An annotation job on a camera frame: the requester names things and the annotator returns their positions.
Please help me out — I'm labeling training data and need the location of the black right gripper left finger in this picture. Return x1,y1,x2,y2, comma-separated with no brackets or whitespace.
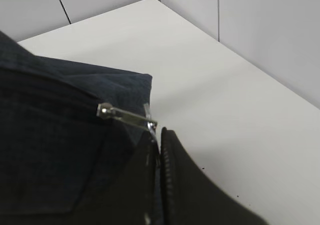
72,131,158,225

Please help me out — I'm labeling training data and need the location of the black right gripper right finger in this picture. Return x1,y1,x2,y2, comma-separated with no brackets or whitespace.
160,128,266,225

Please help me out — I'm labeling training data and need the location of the dark blue lunch bag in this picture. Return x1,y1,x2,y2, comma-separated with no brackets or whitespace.
0,34,164,225

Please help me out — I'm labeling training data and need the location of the silver zipper pull ring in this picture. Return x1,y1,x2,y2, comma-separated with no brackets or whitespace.
96,101,159,143

